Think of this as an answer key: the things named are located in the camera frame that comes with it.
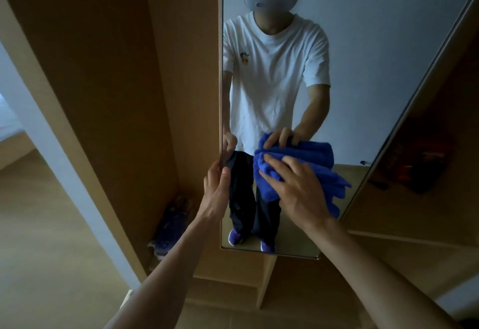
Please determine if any blue packet in plastic wrap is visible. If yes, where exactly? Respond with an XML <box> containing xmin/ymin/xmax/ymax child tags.
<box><xmin>148</xmin><ymin>194</ymin><xmax>195</xmax><ymax>262</ymax></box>

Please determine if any red box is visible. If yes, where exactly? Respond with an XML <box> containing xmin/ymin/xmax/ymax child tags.
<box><xmin>380</xmin><ymin>134</ymin><xmax>416</xmax><ymax>178</ymax></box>
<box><xmin>396</xmin><ymin>136</ymin><xmax>454</xmax><ymax>185</ymax></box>

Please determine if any person's right forearm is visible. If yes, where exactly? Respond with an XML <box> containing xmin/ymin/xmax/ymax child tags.
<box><xmin>308</xmin><ymin>218</ymin><xmax>461</xmax><ymax>329</ymax></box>

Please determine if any white bed with wooden frame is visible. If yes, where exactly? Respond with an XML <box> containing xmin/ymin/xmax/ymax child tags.
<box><xmin>0</xmin><ymin>93</ymin><xmax>36</xmax><ymax>171</ymax></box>

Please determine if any blue microfibre cloth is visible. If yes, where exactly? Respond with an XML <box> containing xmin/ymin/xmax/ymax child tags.
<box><xmin>253</xmin><ymin>133</ymin><xmax>352</xmax><ymax>218</ymax></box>

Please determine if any wooden wardrobe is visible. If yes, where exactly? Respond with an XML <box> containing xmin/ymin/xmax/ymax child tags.
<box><xmin>0</xmin><ymin>0</ymin><xmax>479</xmax><ymax>329</ymax></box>

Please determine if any person's left forearm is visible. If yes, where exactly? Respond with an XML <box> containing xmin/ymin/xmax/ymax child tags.
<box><xmin>104</xmin><ymin>214</ymin><xmax>214</xmax><ymax>329</ymax></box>

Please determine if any person's right hand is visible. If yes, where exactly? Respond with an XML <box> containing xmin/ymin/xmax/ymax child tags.
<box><xmin>258</xmin><ymin>154</ymin><xmax>334</xmax><ymax>232</ymax></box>

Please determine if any person's left hand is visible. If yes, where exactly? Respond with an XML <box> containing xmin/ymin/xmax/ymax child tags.
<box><xmin>196</xmin><ymin>160</ymin><xmax>232</xmax><ymax>225</ymax></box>

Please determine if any tall framed mirror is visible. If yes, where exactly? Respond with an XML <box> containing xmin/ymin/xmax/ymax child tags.
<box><xmin>218</xmin><ymin>0</ymin><xmax>479</xmax><ymax>260</ymax></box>

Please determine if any small black pouch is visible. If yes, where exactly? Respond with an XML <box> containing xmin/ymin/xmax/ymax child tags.
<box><xmin>408</xmin><ymin>160</ymin><xmax>447</xmax><ymax>195</ymax></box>

